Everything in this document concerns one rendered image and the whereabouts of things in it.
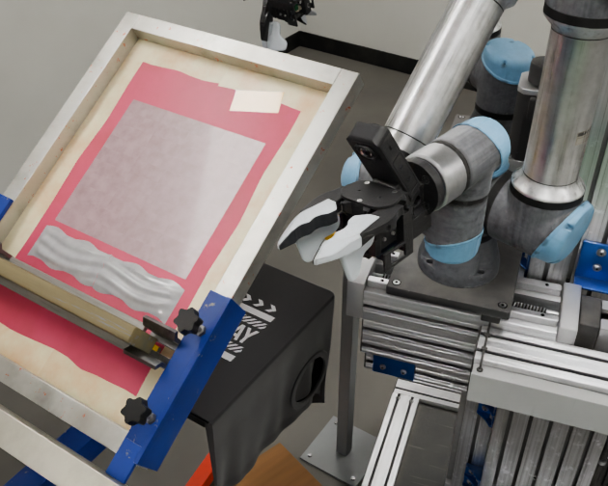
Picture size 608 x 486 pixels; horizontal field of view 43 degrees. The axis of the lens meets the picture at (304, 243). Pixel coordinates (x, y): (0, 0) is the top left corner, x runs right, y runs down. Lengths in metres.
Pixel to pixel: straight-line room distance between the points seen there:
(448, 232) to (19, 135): 3.13
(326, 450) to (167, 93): 1.51
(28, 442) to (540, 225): 0.89
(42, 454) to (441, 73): 0.84
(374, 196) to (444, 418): 1.79
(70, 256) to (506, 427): 1.09
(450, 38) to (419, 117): 0.12
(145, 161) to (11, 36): 2.31
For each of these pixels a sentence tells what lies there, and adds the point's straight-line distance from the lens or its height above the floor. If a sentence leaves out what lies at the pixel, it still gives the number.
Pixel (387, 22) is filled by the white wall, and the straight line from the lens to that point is 5.25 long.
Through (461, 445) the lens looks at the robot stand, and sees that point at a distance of 2.10.
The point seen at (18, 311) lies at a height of 1.18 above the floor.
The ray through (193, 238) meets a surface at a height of 1.32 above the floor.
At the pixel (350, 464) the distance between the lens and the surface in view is 2.69.
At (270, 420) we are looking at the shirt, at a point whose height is 0.74.
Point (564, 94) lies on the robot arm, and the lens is 1.17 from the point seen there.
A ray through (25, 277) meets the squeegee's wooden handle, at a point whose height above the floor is 1.30.
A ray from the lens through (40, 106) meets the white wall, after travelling 3.99.
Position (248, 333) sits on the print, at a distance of 1.75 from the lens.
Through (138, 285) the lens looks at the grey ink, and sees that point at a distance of 1.42.
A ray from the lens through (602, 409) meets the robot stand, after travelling 1.41.
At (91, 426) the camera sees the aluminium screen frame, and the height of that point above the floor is 1.15.
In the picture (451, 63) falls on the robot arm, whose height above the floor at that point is 1.72.
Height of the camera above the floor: 2.15
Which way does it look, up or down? 37 degrees down
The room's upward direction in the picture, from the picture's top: straight up
